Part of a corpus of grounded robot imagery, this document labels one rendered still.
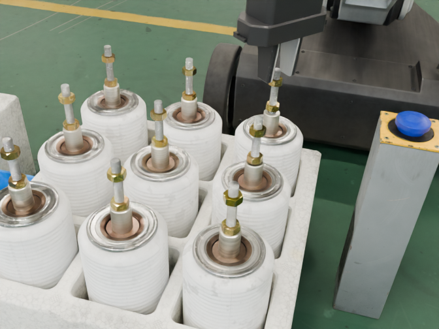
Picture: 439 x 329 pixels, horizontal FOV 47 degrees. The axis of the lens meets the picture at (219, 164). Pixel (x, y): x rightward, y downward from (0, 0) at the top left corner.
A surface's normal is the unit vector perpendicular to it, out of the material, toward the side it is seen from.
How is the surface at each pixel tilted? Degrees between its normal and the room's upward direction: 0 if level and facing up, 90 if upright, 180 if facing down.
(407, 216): 90
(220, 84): 55
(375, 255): 90
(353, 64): 0
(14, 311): 90
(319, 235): 0
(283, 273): 0
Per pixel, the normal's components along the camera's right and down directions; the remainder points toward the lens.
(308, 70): 0.04, -0.79
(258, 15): -0.81, 0.33
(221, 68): -0.08, -0.29
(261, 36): -0.17, 0.59
